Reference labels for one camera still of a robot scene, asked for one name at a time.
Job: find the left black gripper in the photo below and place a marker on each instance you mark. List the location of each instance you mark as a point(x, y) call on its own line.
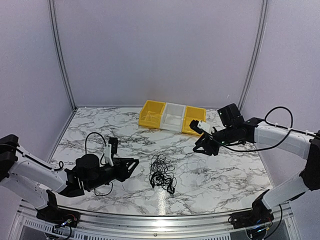
point(121, 167)

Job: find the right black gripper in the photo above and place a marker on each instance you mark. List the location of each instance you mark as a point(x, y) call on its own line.
point(207, 144)

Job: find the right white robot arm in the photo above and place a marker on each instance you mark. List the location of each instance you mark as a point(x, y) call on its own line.
point(303, 144)

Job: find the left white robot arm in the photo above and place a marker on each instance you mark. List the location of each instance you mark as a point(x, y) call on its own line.
point(35, 181)

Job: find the white plastic bin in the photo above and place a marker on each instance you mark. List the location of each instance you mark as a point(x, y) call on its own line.
point(172, 117)

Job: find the left yellow plastic bin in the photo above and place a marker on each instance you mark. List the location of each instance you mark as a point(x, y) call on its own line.
point(151, 114)

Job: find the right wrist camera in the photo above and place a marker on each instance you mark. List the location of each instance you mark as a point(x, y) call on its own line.
point(201, 127)

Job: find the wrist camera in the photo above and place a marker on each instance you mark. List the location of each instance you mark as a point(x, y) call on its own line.
point(111, 148)
point(201, 127)

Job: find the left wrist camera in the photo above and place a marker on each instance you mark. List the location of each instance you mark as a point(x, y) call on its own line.
point(111, 148)

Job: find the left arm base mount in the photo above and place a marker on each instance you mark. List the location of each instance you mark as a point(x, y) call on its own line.
point(54, 214)

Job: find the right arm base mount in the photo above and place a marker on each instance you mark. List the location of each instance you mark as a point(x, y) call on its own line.
point(250, 218)

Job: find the aluminium front rail frame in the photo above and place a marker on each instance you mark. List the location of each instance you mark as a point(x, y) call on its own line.
point(108, 226)

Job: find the right aluminium corner post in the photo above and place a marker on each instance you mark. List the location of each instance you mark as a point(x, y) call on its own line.
point(255, 53)

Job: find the aluminium corner post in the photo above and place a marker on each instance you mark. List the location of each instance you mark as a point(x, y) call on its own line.
point(255, 53)
point(59, 53)

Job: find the left aluminium corner post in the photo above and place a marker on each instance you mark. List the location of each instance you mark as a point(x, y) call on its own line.
point(59, 53)

